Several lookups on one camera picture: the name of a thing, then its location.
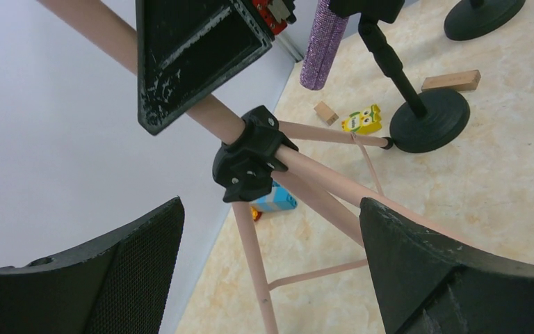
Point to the long wooden block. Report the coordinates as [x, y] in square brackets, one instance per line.
[459, 81]

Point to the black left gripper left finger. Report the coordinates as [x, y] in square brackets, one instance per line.
[115, 283]

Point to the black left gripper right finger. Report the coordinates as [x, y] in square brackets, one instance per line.
[426, 282]

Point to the blue yellow toy block car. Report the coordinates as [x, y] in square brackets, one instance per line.
[279, 199]

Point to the yellow owl toy block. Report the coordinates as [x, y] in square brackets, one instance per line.
[363, 122]

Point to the small wooden block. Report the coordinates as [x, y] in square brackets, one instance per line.
[326, 113]

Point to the purple glitter microphone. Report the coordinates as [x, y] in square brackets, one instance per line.
[326, 34]

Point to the black microphone desk stand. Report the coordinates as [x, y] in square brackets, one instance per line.
[426, 121]

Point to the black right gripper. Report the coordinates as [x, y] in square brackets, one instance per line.
[187, 49]

